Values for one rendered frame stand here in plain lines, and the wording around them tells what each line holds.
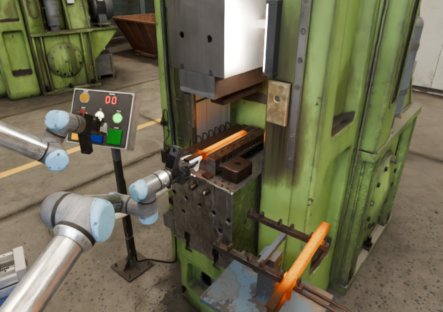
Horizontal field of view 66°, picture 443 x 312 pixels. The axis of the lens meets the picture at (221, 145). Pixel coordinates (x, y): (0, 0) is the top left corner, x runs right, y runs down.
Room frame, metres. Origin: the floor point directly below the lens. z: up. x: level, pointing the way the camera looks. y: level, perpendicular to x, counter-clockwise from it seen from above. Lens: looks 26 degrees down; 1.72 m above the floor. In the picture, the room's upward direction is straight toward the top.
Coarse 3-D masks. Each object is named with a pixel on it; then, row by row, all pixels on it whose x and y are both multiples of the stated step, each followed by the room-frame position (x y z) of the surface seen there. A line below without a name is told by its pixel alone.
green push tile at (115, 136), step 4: (108, 132) 1.54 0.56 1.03; (112, 132) 1.54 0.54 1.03; (116, 132) 1.53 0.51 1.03; (120, 132) 1.53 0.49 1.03; (108, 136) 1.53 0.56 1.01; (112, 136) 1.53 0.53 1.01; (116, 136) 1.52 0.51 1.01; (120, 136) 1.52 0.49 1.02; (108, 140) 1.52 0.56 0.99; (112, 140) 1.52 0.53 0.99; (116, 140) 1.51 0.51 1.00; (120, 140) 1.51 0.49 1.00; (116, 144) 1.50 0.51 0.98; (120, 144) 1.50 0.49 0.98
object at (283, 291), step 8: (320, 224) 0.96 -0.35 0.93; (328, 224) 0.96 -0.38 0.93; (320, 232) 0.92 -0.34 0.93; (312, 240) 0.88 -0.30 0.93; (320, 240) 0.88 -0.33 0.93; (304, 248) 0.84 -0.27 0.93; (312, 248) 0.84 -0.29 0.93; (304, 256) 0.81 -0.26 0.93; (296, 264) 0.77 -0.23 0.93; (304, 264) 0.77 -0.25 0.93; (288, 272) 0.74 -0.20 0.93; (296, 272) 0.74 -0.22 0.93; (288, 280) 0.71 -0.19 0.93; (280, 288) 0.67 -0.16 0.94; (288, 288) 0.68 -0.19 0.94; (272, 296) 0.65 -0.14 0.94; (280, 296) 0.65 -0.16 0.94; (288, 296) 0.67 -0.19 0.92; (272, 304) 0.62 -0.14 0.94; (280, 304) 0.65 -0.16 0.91
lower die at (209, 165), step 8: (232, 128) 1.70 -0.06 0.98; (240, 128) 1.68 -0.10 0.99; (256, 128) 1.66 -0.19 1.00; (216, 136) 1.60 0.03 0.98; (224, 136) 1.58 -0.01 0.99; (248, 136) 1.58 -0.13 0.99; (256, 136) 1.58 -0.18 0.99; (200, 144) 1.50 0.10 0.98; (208, 144) 1.48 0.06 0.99; (232, 144) 1.48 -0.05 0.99; (240, 144) 1.48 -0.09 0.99; (248, 144) 1.51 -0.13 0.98; (184, 152) 1.44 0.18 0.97; (192, 152) 1.41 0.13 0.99; (216, 152) 1.39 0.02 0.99; (224, 152) 1.40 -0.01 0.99; (232, 152) 1.41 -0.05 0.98; (200, 160) 1.37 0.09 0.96; (208, 160) 1.34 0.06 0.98; (216, 160) 1.33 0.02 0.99; (224, 160) 1.37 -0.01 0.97; (200, 168) 1.38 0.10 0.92; (208, 168) 1.34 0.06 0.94
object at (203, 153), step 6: (240, 132) 1.59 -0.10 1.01; (246, 132) 1.60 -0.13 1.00; (228, 138) 1.52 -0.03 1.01; (234, 138) 1.52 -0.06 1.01; (216, 144) 1.44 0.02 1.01; (222, 144) 1.45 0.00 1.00; (198, 150) 1.37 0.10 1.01; (204, 150) 1.38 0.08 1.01; (210, 150) 1.39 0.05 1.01; (192, 156) 1.32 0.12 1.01; (204, 156) 1.35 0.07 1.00
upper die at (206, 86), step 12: (180, 72) 1.44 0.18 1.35; (192, 72) 1.39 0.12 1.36; (252, 72) 1.52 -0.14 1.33; (180, 84) 1.45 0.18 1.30; (192, 84) 1.40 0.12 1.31; (204, 84) 1.35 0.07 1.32; (216, 84) 1.33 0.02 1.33; (228, 84) 1.39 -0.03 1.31; (240, 84) 1.45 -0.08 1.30; (252, 84) 1.52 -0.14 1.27; (204, 96) 1.35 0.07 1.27; (216, 96) 1.33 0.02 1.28
